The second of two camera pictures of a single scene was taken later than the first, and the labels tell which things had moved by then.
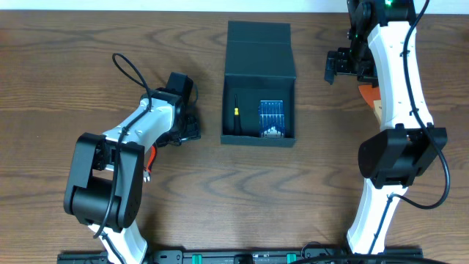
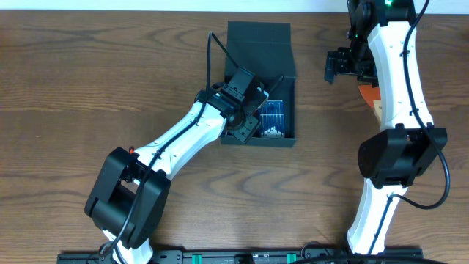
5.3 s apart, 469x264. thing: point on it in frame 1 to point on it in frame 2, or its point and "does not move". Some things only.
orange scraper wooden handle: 370,94 does not move
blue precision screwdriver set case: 271,119 does not move
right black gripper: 338,64 does not move
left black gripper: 191,128 to 259,101
